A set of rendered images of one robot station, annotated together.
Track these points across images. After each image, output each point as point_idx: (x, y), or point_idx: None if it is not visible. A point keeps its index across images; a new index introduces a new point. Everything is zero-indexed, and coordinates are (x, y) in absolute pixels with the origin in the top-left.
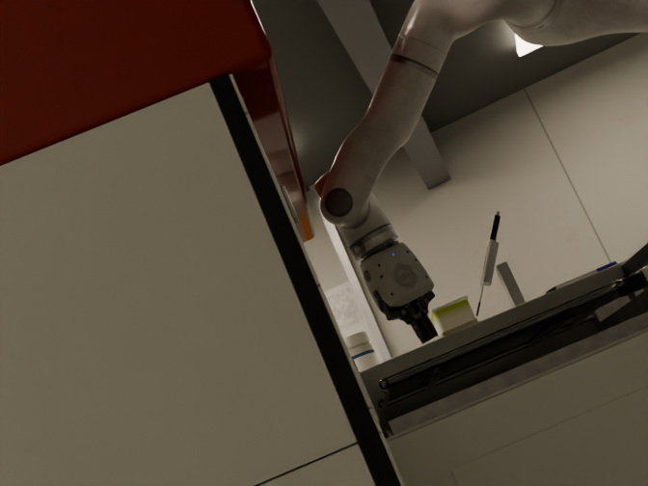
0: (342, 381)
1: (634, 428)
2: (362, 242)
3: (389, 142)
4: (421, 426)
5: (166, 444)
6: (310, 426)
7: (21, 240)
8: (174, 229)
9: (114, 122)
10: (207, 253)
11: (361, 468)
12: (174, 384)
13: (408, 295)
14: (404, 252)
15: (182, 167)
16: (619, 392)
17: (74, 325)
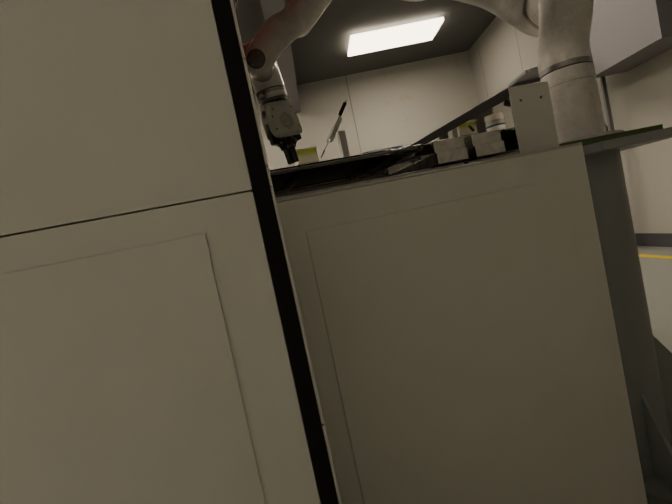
0: (249, 140)
1: (424, 228)
2: (264, 92)
3: (295, 29)
4: (292, 199)
5: (86, 156)
6: (216, 169)
7: None
8: None
9: None
10: (151, 3)
11: (251, 210)
12: (101, 108)
13: (286, 132)
14: (289, 106)
15: None
16: (421, 204)
17: (11, 32)
